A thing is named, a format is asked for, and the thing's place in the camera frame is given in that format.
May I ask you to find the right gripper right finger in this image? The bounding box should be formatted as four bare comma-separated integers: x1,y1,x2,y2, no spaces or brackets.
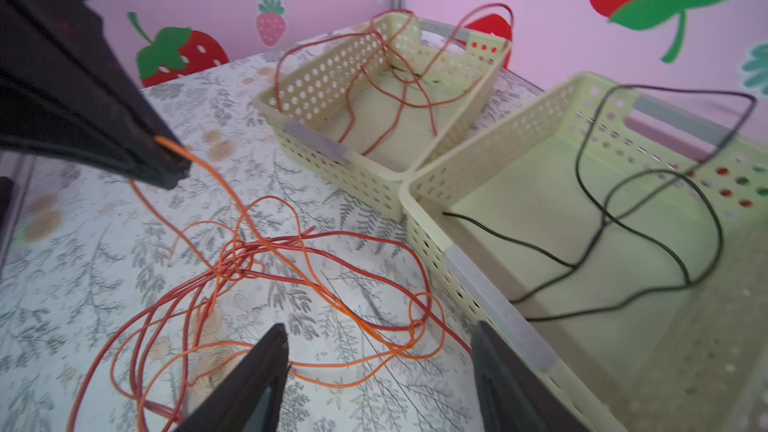
471,321,587,432

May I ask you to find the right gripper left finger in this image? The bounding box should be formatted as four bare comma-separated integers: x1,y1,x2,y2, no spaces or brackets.
177,323,290,432

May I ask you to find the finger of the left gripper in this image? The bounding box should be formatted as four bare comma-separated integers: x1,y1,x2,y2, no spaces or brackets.
1,0,191,190

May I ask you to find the red orange cable bundle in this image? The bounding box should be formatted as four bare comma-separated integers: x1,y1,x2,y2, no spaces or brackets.
65,134,475,432

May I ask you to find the middle green basket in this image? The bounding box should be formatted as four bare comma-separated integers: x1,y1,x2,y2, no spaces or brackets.
399,73,767,431

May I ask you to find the green basket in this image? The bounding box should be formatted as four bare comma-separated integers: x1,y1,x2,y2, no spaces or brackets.
254,12,512,220
399,73,767,431

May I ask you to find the left green basket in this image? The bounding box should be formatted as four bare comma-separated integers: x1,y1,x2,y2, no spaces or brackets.
254,12,512,220

